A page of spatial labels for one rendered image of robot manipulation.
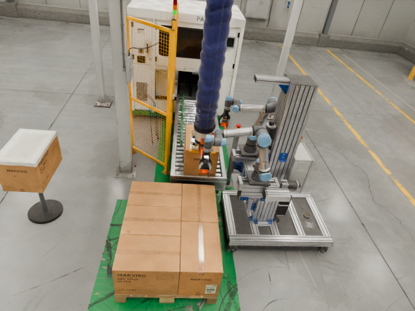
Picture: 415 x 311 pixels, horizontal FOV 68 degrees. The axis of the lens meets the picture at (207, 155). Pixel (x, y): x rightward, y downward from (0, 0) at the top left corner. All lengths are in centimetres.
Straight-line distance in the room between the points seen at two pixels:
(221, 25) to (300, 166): 163
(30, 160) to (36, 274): 119
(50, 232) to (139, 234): 129
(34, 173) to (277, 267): 282
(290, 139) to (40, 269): 292
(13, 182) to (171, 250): 178
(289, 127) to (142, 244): 182
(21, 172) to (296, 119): 276
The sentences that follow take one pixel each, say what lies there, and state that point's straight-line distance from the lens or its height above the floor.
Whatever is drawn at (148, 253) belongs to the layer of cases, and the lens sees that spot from 307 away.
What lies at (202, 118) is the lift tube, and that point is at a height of 149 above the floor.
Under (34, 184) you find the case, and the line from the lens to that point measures 365.
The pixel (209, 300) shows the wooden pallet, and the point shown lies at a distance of 341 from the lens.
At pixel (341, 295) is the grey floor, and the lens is 396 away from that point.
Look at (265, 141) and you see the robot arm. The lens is 273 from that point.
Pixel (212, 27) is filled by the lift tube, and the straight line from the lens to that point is 283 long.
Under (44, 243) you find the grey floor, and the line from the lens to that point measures 405.
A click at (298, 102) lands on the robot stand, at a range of 301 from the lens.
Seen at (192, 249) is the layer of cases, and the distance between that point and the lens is 311.
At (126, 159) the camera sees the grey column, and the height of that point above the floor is 27.
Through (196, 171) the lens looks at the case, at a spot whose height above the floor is 64.
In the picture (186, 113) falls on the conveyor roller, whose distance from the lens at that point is 525.
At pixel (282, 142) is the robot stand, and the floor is 140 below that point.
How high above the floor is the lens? 303
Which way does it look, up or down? 36 degrees down
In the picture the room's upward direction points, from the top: 8 degrees clockwise
